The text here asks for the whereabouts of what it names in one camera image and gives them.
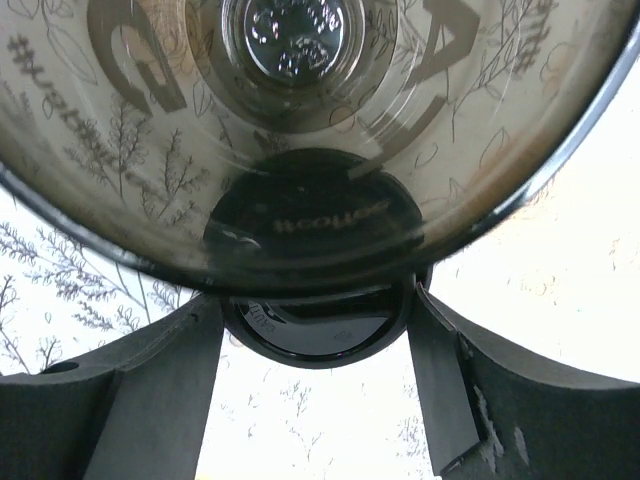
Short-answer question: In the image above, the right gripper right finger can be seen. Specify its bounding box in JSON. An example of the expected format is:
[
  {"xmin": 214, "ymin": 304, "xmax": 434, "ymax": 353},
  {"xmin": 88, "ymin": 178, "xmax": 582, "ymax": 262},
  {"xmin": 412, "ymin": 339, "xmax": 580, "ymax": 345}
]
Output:
[{"xmin": 407, "ymin": 284, "xmax": 639, "ymax": 479}]

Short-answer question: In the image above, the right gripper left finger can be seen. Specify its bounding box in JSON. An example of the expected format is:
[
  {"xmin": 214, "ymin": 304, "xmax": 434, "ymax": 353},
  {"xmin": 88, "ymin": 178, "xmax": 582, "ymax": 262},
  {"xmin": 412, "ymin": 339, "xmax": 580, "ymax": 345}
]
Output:
[{"xmin": 1, "ymin": 295, "xmax": 224, "ymax": 479}]

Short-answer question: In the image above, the black cup lid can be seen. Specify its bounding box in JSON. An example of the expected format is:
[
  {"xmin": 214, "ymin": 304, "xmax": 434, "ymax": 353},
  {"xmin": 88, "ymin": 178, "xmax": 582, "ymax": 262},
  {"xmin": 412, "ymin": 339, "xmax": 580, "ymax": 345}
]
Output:
[{"xmin": 202, "ymin": 148, "xmax": 423, "ymax": 369}]

